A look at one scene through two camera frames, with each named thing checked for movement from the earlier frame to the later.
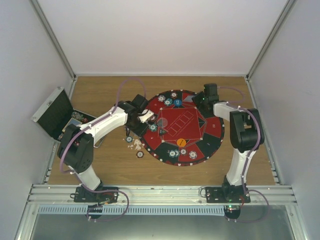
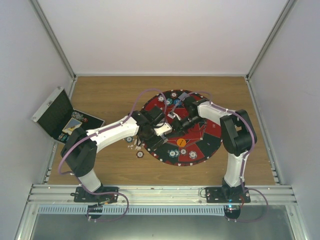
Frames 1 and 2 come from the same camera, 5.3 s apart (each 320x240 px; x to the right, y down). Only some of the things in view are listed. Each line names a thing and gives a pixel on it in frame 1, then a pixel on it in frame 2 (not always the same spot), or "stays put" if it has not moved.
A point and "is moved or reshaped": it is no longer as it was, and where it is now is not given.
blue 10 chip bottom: x=192 y=154 stays put
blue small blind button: x=177 y=102 stays put
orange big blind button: x=181 y=142 stays put
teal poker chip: x=129 y=139 stays put
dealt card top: x=189 y=98 is moved or reshaped
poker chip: x=140 y=154 stays put
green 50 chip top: x=168 y=102 stays put
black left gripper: x=140 y=132 → x=154 y=144
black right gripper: x=195 y=99 → x=178 y=127
